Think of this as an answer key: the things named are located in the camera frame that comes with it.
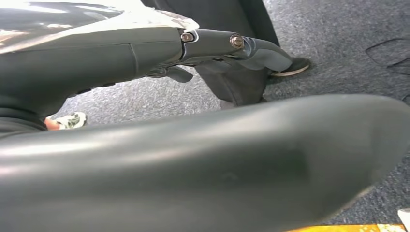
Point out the person's foot in white shoe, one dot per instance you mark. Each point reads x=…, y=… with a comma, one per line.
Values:
x=71, y=120

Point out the dark blue-grey carpet rug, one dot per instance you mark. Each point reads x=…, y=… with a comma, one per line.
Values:
x=336, y=35

